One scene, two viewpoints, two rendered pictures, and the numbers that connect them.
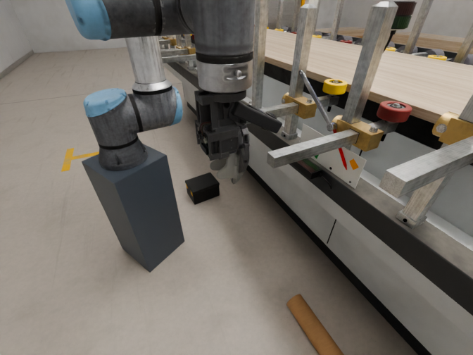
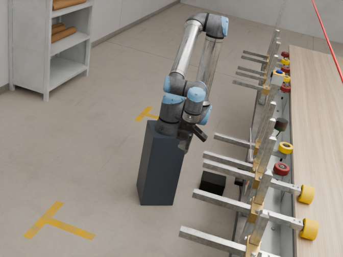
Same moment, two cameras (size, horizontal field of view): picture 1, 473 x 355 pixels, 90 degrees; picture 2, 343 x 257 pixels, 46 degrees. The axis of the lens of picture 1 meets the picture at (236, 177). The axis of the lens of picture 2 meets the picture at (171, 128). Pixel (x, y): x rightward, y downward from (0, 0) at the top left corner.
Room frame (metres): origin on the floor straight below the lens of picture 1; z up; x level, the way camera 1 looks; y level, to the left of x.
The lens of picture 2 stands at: (-1.19, -1.02, 1.98)
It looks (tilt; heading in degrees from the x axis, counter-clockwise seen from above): 28 degrees down; 36
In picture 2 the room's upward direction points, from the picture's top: 12 degrees clockwise
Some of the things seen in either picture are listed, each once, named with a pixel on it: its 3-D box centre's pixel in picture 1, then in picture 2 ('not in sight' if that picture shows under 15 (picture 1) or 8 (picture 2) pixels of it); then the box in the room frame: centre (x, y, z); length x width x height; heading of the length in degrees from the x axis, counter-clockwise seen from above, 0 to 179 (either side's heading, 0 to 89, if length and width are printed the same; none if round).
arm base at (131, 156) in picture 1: (121, 148); (168, 123); (0.86, 0.48, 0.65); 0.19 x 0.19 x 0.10
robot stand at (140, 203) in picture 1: (141, 208); (160, 163); (0.86, 0.48, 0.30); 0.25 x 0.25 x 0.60; 53
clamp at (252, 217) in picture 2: not in sight; (256, 209); (0.17, -0.56, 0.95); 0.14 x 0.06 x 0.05; 27
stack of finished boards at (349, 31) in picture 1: (333, 32); not in sight; (8.79, -3.11, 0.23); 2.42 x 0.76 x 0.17; 115
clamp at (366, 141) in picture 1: (355, 131); (257, 168); (0.62, -0.34, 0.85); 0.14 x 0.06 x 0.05; 27
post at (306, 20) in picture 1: (296, 88); (261, 137); (0.86, -0.21, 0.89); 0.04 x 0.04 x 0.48; 27
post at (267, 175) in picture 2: not in sight; (252, 215); (0.19, -0.55, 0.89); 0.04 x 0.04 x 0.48; 27
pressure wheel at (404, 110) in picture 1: (388, 122); (278, 174); (0.65, -0.45, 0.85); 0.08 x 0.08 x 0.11
